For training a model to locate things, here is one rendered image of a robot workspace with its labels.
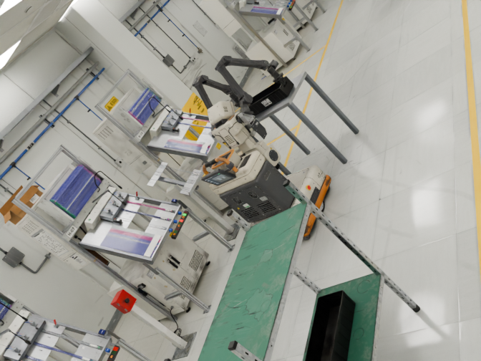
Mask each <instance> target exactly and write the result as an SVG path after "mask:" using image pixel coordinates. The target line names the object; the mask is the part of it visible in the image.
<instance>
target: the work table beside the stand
mask: <svg viewBox="0 0 481 361"><path fill-rule="evenodd" d="M304 80H306V81H307V82H308V83H309V84H310V86H311V87H312V88H313V89H314V90H315V91H316V92H317V93H318V95H319V96H320V97H321V98H322V99H323V100H324V101H325V102H326V104H327V105H328V106H329V107H330V108H331V109H332V110H333V111H334V112H335V113H336V114H337V115H338V116H339V117H340V118H341V120H342V121H343V122H344V123H345V124H346V125H347V126H348V127H349V129H350V130H351V131H352V132H353V133H354V134H358V133H359V130H358V129H357V127H356V126H355V125H354V124H353V123H352V122H351V121H350V119H349V118H348V117H347V116H345V114H344V113H343V112H342V111H341V110H340V109H339V108H338V107H337V106H336V104H335V103H334V102H333V101H332V100H331V99H330V98H329V96H328V95H327V94H326V93H325V92H324V91H323V90H322V89H321V88H320V87H319V86H318V85H317V84H316V83H315V81H314V80H313V79H312V78H311V77H310V76H309V75H308V74H307V72H306V71H305V72H303V73H301V74H300V75H299V76H297V77H295V78H293V79H292V80H291V81H292V83H294V86H293V88H292V90H291V92H290V94H289V96H288V97H287V98H285V99H283V100H281V101H280V102H278V103H276V104H274V105H273V106H271V107H269V108H268V109H266V110H264V111H263V112H261V113H259V114H257V115H256V116H255V117H254V119H253V120H255V119H256V118H257V119H258V121H259V122H260V121H262V120H265V119H266V118H267V117H270V118H271V119H272V121H274V122H275V124H277V126H279V127H280V129H282V131H284V132H285V134H287V136H289V137H290V139H292V141H294V142H295V144H297V146H299V147H300V149H301V150H302V151H303V152H304V153H305V154H306V155H309V154H310V152H311V151H310V150H309V149H308V148H307V147H306V146H305V145H304V144H303V143H302V142H301V141H300V140H299V139H298V138H297V137H296V136H295V135H294V134H293V133H292V132H291V131H290V130H289V129H288V128H287V127H286V126H285V125H284V124H283V123H282V122H281V121H280V120H279V119H278V118H277V117H276V116H275V115H274V114H275V113H277V112H278V111H280V110H282V109H283V108H285V107H289V108H290V109H291V110H292V111H293V112H294V113H295V115H296V116H297V117H298V118H299V119H300V120H301V121H302V122H303V123H304V124H305V125H306V126H307V127H308V128H309V129H310V130H311V132H312V133H313V134H314V135H315V136H316V137H317V138H318V139H319V140H320V141H321V142H322V143H323V144H324V145H325V146H326V147H327V148H328V149H329V150H330V151H331V152H332V153H333V154H334V155H335V156H336V157H337V158H338V159H339V160H340V161H341V162H342V164H346V163H347V161H348V160H347V159H346V158H345V157H344V156H343V155H342V154H341V153H340V152H339V151H338V150H337V149H336V148H335V147H334V145H333V144H332V143H331V142H330V141H329V140H328V139H327V138H326V137H325V136H324V135H323V134H322V133H321V131H320V130H319V129H318V128H317V127H316V126H315V125H314V124H313V123H312V122H311V121H310V120H309V119H308V118H307V117H306V116H305V115H304V114H303V113H302V111H300V110H299V109H298V108H297V106H295V104H294V103H293V99H294V97H295V96H296V93H297V92H298V90H299V88H300V86H301V84H302V83H303V81H304ZM278 164H279V165H280V168H279V169H280V170H281V171H282V172H283V173H284V174H285V175H290V174H291V172H290V171H289V170H288V169H287V168H286V167H285V166H284V165H283V164H282V163H281V162H280V161H279V162H278Z"/></svg>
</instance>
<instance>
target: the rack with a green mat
mask: <svg viewBox="0 0 481 361"><path fill-rule="evenodd" d="M283 186H284V187H285V188H286V189H287V190H288V191H289V192H290V193H291V194H292V195H293V196H294V197H296V198H297V199H298V200H299V201H300V202H301V203H300V204H297V205H295V206H293V207H291V208H289V209H287V210H285V211H283V212H281V213H278V214H276V215H275V216H272V217H270V218H268V219H266V220H265V221H262V222H260V223H257V224H256V225H254V226H251V227H250V226H249V225H248V224H247V223H246V222H245V221H244V220H243V219H242V218H241V217H240V216H238V215H237V214H236V213H235V212H234V211H233V210H230V211H229V212H228V213H227V216H228V217H229V218H230V219H232V220H233V221H234V222H235V223H236V224H237V225H239V226H240V227H241V228H242V229H243V230H244V231H245V232H246V234H245V236H244V239H243V242H242V244H241V246H240V250H239V252H238V255H237V257H236V260H235V263H234V265H233V268H232V271H231V273H230V276H229V278H228V282H227V284H226V286H225V289H224V292H223V295H222V297H221V299H220V303H219V305H218V308H217V310H216V313H215V316H214V318H213V321H212V324H211V326H210V329H209V331H208V335H207V337H206V339H205V342H204V345H203V348H202V350H201V352H200V356H199V358H198V361H271V356H272V353H273V348H274V345H275V342H276V337H277V334H278V329H279V326H280V323H281V318H282V315H283V311H284V307H285V304H286V300H287V296H288V291H289V289H290V285H291V280H292V278H293V275H295V276H296V277H298V278H299V279H300V280H301V281H302V282H303V283H304V284H305V285H306V286H307V287H308V288H310V289H311V290H312V291H313V292H314V293H316V301H315V305H314V310H313V314H312V318H311V324H310V328H309V331H308V337H307V341H306V347H305V351H304V355H303V361H305V359H306V353H307V349H308V343H309V339H310V335H311V329H312V325H313V321H314V315H315V311H316V305H317V301H318V298H319V297H321V296H324V295H327V294H331V293H334V292H337V291H341V290H344V291H345V293H346V294H347V295H348V296H349V297H350V298H351V299H352V300H353V301H354V302H355V303H356V304H355V309H354V318H353V324H352V328H351V338H350V343H349V352H348V357H347V361H376V353H377V345H378V338H379V325H380V317H381V310H382V297H383V289H384V283H385V284H386V285H387V286H388V287H389V288H390V289H391V290H392V291H393V292H394V293H395V294H396V295H397V296H398V297H399V298H400V299H401V300H402V301H403V302H405V303H406V304H407V305H408V306H409V307H410V308H411V309H412V310H413V311H414V312H418V311H419V310H420V307H419V306H418V305H417V304H416V303H415V302H414V301H413V300H412V299H411V298H410V297H409V296H408V295H407V294H406V293H405V292H404V291H403V290H402V289H401V288H400V287H398V286H397V285H396V284H395V283H394V282H393V281H392V280H391V279H390V278H389V277H388V276H387V275H386V274H385V273H384V272H383V271H382V270H381V269H380V268H379V267H378V266H377V265H376V264H375V263H374V262H373V261H372V260H371V259H370V258H369V257H368V256H367V255H366V254H365V253H364V252H363V251H362V250H361V249H360V248H359V247H358V246H357V245H356V244H355V243H354V242H353V241H352V240H351V239H350V238H349V237H347V236H346V235H345V234H344V233H343V232H342V231H341V230H340V229H339V228H338V227H337V226H336V225H335V224H334V223H333V222H332V221H331V220H330V219H329V218H328V217H327V216H326V215H325V214H324V213H323V212H321V211H320V210H319V209H318V208H317V207H316V206H315V205H314V204H313V203H312V202H311V201H310V200H309V199H308V198H307V197H306V196H305V195H304V194H303V193H302V192H301V191H300V190H299V189H298V188H297V187H295V185H294V184H292V182H291V181H290V180H289V179H288V180H285V181H284V183H283ZM310 212H311V213H312V214H313V215H315V217H317V219H318V220H320V222H322V224H323V225H325V227H327V229H328V230H330V232H332V233H333V234H334V235H335V236H336V237H337V238H338V239H339V240H340V241H341V242H342V243H343V244H344V245H345V246H346V247H347V248H348V249H350V250H351V251H352V252H353V253H354V254H355V255H356V256H357V257H358V258H359V259H360V260H361V261H362V262H363V263H364V264H365V265H366V266H367V267H369V268H370V269H371V270H372V271H373V273H372V274H368V275H366V276H362V277H359V278H356V279H352V280H350V281H345V282H343V283H340V284H337V285H334V286H331V287H327V288H325V289H320V288H319V287H318V286H317V285H315V284H314V283H313V282H312V281H311V280H310V279H309V278H308V277H307V276H306V275H305V274H303V273H302V272H301V271H300V270H299V269H298V268H296V262H297V258H298V254H299V251H300V248H301V243H302V240H303V235H304V232H305V229H306V224H307V221H308V216H309V213H310Z"/></svg>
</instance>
